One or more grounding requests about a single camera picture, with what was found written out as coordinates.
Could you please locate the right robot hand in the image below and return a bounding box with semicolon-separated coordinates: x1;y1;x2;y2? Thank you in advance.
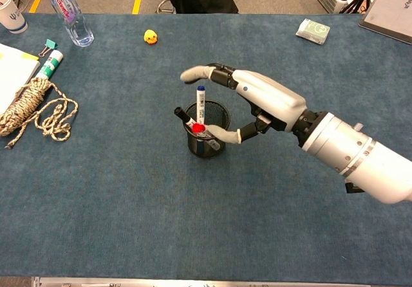
180;62;307;145

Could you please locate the blue cap marker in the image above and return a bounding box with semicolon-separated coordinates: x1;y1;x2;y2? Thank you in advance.
196;85;207;125

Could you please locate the black mesh pen cup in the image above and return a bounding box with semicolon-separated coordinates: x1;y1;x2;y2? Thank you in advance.
183;99;232;159

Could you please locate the black cap marker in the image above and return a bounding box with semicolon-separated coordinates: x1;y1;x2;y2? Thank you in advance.
174;106;214;139

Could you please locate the green white tissue pack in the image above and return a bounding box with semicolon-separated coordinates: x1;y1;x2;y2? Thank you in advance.
295;18;332;45

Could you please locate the yellow rubber duck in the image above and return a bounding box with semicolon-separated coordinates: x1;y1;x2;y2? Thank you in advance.
143;29;159;45

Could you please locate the grey laptop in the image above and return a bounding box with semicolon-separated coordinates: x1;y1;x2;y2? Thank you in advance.
358;0;412;46

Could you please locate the blue felt table mat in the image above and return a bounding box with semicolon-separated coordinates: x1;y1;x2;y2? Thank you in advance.
0;12;412;281

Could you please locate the clear plastic water bottle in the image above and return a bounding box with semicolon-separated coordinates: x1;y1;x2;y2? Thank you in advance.
42;0;95;48

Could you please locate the white green glue stick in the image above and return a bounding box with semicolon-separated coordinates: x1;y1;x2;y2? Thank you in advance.
35;50;64;80

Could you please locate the green binder clip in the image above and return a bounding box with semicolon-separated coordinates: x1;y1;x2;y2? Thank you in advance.
38;39;60;57

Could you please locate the white paper notebook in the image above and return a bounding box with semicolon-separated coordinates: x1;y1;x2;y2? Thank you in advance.
0;43;41;115

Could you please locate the white paper cup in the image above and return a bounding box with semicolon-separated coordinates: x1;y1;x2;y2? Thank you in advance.
0;0;28;35

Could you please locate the metal stool ring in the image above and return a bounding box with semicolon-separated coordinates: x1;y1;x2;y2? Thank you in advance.
156;0;176;14

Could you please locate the coiled beige rope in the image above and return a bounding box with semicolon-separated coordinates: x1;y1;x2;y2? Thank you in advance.
0;77;79;149

